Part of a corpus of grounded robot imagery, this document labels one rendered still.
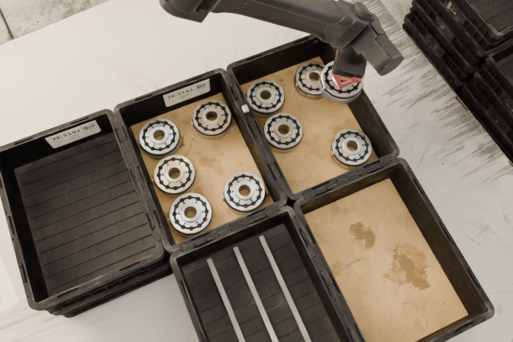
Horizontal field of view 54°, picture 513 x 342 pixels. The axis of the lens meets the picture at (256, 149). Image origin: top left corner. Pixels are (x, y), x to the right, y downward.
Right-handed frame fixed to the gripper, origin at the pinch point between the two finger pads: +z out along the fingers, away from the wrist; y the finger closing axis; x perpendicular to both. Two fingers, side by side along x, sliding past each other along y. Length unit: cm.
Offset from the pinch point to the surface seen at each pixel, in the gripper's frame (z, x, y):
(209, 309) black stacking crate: 23, 17, -55
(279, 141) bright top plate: 18.5, 10.7, -11.6
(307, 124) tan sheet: 20.9, 4.5, -3.4
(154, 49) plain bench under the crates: 36, 55, 17
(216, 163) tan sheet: 22.1, 25.0, -20.2
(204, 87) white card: 16.2, 33.0, -2.6
